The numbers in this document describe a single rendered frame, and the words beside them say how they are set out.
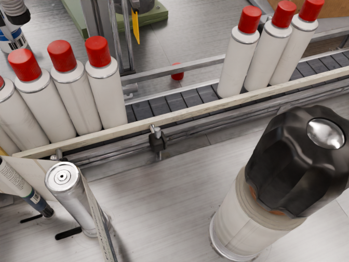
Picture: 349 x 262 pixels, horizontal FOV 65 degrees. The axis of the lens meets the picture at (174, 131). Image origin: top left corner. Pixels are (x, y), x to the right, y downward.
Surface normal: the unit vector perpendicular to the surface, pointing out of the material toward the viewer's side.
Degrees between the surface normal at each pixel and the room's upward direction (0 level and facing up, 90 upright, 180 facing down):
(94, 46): 2
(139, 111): 0
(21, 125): 90
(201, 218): 0
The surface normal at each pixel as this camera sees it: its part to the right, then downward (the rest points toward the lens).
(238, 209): -0.92, 0.30
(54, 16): 0.04, -0.56
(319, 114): -0.02, -0.73
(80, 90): 0.62, 0.66
